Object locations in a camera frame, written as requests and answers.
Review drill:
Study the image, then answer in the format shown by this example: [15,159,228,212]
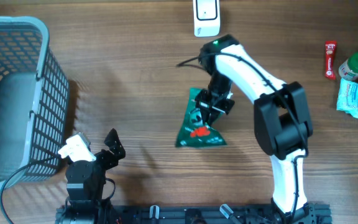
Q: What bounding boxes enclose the green 3M gloves package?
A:
[175,88,226,148]

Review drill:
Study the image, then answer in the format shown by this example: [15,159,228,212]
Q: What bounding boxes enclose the red Nescafe stick sachet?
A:
[324,40,337,80]

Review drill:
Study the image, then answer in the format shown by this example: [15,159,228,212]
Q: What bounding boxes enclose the light blue tissue pack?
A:
[336,78,358,119]

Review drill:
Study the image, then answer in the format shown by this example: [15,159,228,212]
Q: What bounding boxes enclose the green lid seasoning jar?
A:
[339,52,358,82]

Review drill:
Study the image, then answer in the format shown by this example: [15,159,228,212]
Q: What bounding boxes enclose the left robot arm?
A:
[55,129,126,224]

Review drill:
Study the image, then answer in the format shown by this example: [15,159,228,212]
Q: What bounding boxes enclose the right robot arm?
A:
[195,35,313,223]

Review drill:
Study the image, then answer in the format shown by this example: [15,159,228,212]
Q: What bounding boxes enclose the white barcode scanner box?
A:
[193,0,221,37]

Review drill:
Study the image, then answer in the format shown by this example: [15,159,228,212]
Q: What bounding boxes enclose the grey plastic shopping basket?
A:
[0,16,70,189]

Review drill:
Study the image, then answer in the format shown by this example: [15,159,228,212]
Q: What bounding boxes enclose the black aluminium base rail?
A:
[55,203,332,224]

